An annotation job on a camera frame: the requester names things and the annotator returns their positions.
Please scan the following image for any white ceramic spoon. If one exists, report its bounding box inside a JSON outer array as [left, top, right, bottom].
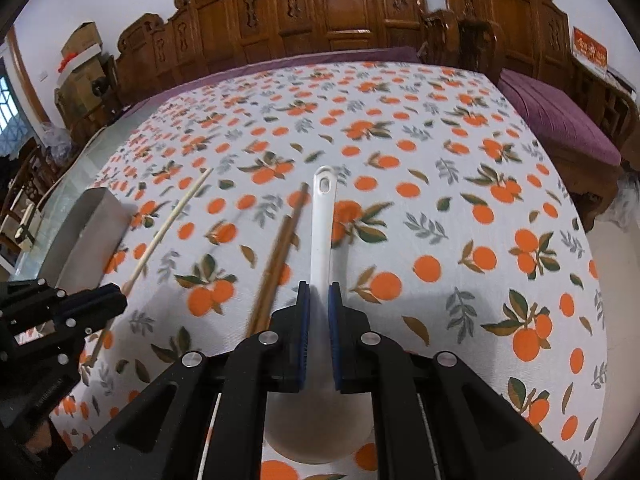
[[265, 166, 373, 465]]

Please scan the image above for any grey metal tray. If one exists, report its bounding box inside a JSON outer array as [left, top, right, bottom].
[[37, 188, 131, 295]]

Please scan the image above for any light bamboo chopstick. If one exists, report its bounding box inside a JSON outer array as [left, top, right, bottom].
[[84, 168, 213, 368]]

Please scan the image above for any dark brown wooden chopstick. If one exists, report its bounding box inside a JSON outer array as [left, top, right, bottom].
[[245, 216, 292, 337], [246, 183, 309, 336]]

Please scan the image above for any orange print tablecloth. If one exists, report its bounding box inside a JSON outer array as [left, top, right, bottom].
[[53, 63, 606, 474]]

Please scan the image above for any window with grille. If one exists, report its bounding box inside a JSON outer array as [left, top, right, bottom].
[[0, 75, 32, 157]]

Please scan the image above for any cardboard box stack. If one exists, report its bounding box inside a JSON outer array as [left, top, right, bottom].
[[54, 22, 117, 131]]

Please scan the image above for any purple seat cushion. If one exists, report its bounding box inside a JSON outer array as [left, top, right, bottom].
[[498, 68, 622, 166]]

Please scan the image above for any carved wooden bench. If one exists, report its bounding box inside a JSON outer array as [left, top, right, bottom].
[[115, 0, 426, 104]]

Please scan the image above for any carved wooden armchair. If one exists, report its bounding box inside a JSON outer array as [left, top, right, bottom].
[[422, 0, 574, 84]]

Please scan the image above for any red greeting card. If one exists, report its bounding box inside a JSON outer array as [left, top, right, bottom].
[[573, 27, 608, 70]]

